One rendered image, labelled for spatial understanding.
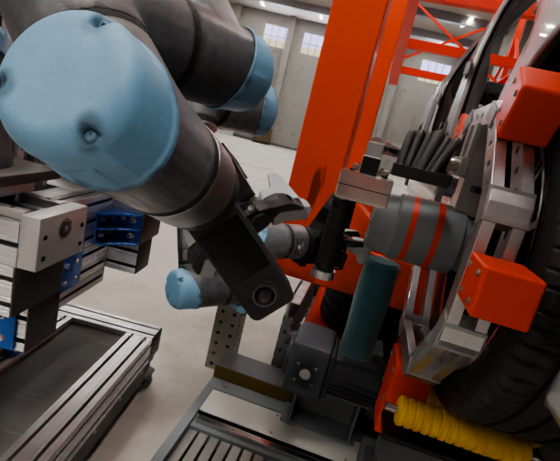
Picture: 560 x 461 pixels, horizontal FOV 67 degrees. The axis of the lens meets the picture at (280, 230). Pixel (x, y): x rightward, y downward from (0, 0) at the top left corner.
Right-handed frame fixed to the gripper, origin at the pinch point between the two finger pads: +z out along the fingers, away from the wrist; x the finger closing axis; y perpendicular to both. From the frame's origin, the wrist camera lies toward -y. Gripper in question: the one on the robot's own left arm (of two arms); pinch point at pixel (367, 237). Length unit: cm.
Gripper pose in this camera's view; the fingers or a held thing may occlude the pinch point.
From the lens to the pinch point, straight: 104.9
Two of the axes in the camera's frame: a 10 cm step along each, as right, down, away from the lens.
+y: -2.3, 9.4, 2.4
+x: 5.2, 3.3, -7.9
